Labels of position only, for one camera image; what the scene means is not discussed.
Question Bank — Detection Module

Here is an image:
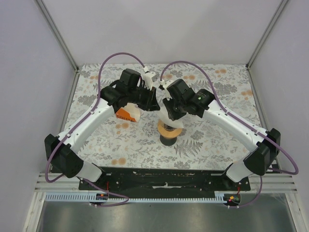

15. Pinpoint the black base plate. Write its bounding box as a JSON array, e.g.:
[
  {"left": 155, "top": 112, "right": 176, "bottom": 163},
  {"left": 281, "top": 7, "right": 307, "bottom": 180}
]
[{"left": 78, "top": 165, "right": 252, "bottom": 198}]

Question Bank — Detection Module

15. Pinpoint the purple cable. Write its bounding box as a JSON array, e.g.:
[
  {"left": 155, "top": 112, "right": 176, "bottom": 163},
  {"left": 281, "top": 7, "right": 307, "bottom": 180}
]
[
  {"left": 159, "top": 60, "right": 299, "bottom": 209},
  {"left": 45, "top": 52, "right": 146, "bottom": 208}
]

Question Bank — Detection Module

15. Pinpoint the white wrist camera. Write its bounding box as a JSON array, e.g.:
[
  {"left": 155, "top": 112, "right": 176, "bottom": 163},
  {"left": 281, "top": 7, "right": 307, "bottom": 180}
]
[
  {"left": 141, "top": 67, "right": 156, "bottom": 90},
  {"left": 159, "top": 80, "right": 173, "bottom": 101}
]

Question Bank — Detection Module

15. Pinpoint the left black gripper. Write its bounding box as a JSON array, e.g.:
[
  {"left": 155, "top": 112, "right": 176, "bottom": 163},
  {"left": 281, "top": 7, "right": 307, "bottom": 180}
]
[{"left": 128, "top": 84, "right": 160, "bottom": 112}]

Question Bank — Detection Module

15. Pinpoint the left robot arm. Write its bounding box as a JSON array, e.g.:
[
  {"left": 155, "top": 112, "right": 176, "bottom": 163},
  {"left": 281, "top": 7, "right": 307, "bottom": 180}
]
[{"left": 44, "top": 68, "right": 160, "bottom": 190}]

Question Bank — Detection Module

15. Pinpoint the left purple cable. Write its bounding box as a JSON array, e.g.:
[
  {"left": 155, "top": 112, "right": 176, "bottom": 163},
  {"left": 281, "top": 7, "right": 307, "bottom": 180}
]
[{"left": 45, "top": 52, "right": 146, "bottom": 208}]

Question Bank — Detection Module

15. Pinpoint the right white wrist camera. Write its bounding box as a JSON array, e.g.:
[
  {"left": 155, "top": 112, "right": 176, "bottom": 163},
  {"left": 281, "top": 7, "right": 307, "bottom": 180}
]
[{"left": 159, "top": 80, "right": 173, "bottom": 101}]

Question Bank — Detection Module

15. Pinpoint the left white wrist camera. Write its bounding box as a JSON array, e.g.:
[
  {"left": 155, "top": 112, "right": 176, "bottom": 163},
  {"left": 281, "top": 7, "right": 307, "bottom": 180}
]
[{"left": 141, "top": 67, "right": 156, "bottom": 90}]

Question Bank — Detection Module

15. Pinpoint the white paper coffee filter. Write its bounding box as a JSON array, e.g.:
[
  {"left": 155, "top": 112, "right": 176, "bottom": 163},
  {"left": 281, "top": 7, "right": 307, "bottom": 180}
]
[{"left": 157, "top": 106, "right": 184, "bottom": 129}]

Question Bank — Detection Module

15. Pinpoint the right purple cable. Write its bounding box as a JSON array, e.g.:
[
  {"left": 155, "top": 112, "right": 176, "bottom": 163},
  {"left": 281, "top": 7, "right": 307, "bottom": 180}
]
[{"left": 159, "top": 60, "right": 299, "bottom": 209}]

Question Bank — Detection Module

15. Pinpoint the white slotted cable duct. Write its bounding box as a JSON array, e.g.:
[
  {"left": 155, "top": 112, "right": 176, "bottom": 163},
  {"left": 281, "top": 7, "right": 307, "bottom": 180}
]
[{"left": 44, "top": 191, "right": 242, "bottom": 202}]

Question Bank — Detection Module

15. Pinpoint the orange coffee filter box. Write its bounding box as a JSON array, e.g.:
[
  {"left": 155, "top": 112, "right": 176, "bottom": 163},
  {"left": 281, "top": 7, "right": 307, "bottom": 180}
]
[{"left": 115, "top": 103, "right": 141, "bottom": 122}]

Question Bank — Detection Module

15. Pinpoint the floral tablecloth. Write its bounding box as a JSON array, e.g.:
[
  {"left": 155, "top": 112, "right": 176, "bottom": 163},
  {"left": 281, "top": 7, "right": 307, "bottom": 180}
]
[{"left": 52, "top": 63, "right": 266, "bottom": 171}]

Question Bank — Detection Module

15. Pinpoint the black carafe with red lid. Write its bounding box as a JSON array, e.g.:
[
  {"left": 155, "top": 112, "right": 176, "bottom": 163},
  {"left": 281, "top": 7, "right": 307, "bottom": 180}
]
[{"left": 160, "top": 135, "right": 177, "bottom": 146}]

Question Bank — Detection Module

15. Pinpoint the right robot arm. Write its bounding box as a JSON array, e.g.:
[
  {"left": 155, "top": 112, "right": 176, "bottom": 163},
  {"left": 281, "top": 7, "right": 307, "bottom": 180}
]
[{"left": 158, "top": 79, "right": 281, "bottom": 190}]

